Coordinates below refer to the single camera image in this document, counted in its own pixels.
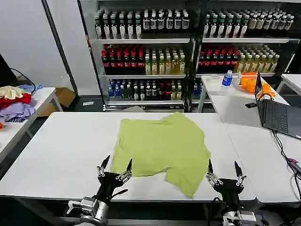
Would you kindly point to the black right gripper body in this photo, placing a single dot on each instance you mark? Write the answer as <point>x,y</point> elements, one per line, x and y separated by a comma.
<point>230,190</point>

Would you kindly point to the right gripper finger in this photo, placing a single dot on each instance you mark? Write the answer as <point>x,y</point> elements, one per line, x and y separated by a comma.
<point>212,177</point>
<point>240,176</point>

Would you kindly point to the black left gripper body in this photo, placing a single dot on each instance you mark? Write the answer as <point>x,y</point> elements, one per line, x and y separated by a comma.
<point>108,181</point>

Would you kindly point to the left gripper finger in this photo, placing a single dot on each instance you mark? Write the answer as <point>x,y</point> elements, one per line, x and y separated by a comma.
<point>103,168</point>
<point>127,173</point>

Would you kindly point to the light green t-shirt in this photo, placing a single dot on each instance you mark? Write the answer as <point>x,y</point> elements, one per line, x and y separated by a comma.
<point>160,146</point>

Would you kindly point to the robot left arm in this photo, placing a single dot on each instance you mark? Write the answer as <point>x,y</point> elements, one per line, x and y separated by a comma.
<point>94,210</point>

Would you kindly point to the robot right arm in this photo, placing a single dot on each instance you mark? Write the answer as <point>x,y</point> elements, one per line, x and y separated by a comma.
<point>237,219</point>

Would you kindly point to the grey chair back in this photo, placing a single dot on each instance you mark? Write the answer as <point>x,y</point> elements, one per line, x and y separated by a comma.
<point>134,109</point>

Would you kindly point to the small white floor object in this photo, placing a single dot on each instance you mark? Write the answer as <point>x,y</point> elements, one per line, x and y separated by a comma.
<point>88,103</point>

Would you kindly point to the dark grey laptop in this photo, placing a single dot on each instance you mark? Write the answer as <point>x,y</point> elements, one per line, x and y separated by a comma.
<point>275,115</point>

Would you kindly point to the small black flat device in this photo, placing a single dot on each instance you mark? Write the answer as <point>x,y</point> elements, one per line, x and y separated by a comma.
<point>250,105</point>

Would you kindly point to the white desk with metal legs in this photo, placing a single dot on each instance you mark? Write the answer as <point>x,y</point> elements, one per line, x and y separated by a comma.
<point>225,99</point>

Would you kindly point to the brown cardboard box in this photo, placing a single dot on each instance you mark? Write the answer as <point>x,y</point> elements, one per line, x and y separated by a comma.
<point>64,96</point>

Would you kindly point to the white side table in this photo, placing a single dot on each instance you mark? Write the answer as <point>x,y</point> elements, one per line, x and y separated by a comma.
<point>35,106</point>

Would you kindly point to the orange plastic bag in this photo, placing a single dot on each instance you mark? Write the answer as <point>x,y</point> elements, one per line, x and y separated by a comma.
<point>251,83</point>

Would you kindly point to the clear water bottle blue label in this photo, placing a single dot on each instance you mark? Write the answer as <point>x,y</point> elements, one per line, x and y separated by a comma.
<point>227,78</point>

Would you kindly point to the small pale squeeze bottle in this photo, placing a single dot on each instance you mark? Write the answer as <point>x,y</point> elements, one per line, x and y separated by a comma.
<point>239,77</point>

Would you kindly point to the clear round plastic container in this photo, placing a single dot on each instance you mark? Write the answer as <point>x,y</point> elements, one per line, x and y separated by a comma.
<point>215,78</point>

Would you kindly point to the red garment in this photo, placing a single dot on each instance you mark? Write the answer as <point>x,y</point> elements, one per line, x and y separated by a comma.
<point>22,98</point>

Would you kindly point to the light blue garment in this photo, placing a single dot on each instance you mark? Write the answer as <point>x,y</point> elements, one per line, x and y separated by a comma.
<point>30,86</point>

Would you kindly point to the shelf rack with drink bottles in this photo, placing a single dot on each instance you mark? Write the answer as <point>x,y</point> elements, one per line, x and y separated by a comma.
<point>244,54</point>
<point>145,61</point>

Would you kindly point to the cream cloth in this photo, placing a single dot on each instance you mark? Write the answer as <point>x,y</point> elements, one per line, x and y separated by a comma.
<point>10,92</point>

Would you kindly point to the black slanted metal pole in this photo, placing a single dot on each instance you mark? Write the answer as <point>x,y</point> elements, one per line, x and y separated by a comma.
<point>60,51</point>

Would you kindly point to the white table with grey frame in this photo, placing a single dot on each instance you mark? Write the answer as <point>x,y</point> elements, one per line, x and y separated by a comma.
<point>292,82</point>

